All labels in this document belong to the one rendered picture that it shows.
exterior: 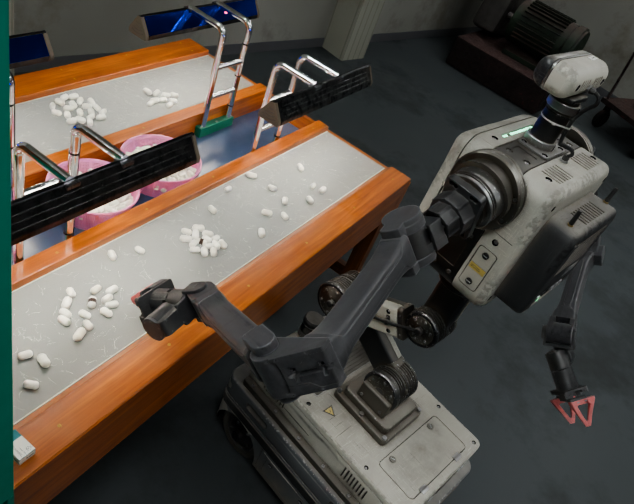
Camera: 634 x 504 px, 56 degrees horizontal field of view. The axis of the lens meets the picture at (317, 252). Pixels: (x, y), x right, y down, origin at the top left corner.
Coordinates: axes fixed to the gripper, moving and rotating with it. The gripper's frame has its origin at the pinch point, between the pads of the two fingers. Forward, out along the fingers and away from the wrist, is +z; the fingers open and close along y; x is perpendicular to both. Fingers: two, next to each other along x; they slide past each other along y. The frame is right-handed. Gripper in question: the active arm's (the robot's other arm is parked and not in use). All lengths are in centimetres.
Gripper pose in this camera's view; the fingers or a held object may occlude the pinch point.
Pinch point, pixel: (134, 299)
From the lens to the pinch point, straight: 146.7
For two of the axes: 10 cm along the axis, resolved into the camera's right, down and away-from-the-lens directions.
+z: -8.0, 0.2, 6.0
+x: 2.6, 9.1, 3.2
